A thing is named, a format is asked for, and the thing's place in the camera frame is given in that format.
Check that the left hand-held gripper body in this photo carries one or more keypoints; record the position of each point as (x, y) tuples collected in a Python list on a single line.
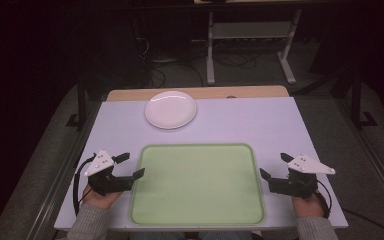
[(100, 165)]

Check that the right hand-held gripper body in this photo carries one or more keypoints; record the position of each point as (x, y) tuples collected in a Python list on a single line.
[(296, 185)]

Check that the person's right hand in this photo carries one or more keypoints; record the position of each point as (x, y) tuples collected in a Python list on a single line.
[(308, 208)]

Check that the person's left hand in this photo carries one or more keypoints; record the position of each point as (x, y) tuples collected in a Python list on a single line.
[(98, 200)]

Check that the green tray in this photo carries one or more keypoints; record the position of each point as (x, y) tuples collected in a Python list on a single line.
[(196, 186)]

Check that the black metal stand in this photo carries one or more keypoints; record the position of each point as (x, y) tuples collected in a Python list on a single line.
[(81, 103), (357, 100)]

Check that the white round plate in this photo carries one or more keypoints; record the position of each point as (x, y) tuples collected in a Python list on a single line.
[(170, 110)]

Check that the white metal desk frame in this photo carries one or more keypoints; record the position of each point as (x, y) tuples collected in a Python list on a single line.
[(251, 30)]

